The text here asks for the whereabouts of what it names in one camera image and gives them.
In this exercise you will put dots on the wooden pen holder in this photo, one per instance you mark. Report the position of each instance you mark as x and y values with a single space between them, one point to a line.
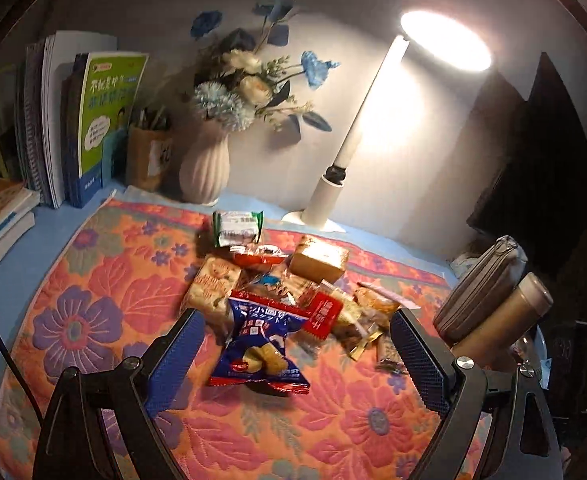
146 160

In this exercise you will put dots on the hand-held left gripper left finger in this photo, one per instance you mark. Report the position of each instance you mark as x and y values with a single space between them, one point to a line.
173 360

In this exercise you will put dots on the grey spiral notebook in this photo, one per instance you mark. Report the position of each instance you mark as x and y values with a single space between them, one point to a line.
30 125

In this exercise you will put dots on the white blue face mask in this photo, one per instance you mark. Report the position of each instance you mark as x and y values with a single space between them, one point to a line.
463 265

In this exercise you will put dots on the orange snack packet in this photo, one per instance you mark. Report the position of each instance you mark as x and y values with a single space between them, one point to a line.
376 302

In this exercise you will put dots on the green snack packet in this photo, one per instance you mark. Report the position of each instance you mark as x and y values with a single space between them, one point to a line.
238 227

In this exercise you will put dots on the blue white artificial flowers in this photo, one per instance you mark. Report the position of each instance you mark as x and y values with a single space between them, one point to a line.
238 67

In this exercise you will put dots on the gold candy packet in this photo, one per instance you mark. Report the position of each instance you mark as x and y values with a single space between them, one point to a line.
363 342

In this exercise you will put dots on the cream cover book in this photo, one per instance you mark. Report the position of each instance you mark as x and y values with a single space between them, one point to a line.
3 200

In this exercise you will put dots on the white desk lamp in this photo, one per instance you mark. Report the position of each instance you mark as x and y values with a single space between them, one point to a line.
353 130

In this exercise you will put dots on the light blue card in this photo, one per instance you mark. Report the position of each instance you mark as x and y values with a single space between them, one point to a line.
113 160

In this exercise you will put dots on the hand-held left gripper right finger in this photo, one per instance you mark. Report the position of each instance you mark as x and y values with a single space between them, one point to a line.
421 360

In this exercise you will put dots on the clear packet with blue print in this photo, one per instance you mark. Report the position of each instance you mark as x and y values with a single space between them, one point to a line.
278 285

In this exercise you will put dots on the pink sachet strip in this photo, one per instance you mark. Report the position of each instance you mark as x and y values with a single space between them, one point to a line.
391 295

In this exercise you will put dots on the yellow green book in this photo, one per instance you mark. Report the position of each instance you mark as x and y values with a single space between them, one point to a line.
0 120

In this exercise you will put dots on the clear plastic container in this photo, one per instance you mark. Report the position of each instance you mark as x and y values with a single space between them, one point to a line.
533 350

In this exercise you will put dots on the red label clear packet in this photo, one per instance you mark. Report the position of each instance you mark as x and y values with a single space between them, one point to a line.
323 315

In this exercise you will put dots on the red snack packet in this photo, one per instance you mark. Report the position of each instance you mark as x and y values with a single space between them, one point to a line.
258 258

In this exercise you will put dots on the small clear candy packet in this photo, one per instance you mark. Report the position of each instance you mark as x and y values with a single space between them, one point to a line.
391 357

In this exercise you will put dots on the brown thermos bottle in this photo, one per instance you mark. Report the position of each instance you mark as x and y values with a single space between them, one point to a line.
503 320

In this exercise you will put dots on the bunch of pens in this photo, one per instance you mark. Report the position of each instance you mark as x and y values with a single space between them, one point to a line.
151 117

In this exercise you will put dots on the floral quilted mat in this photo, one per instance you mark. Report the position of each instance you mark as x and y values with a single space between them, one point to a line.
123 270

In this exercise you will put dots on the dark monitor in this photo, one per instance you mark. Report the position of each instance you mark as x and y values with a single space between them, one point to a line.
533 160

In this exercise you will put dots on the blue biscuit packet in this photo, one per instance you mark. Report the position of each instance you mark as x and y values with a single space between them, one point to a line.
258 350

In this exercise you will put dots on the beige cracker packet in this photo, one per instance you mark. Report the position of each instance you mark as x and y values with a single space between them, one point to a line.
213 285

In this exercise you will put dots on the brown cake packet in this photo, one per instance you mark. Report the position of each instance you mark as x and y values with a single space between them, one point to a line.
318 260

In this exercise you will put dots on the grey zip pencil case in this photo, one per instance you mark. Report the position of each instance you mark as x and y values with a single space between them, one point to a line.
478 285

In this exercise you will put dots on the white ribbed vase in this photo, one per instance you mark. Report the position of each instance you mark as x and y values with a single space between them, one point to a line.
203 170

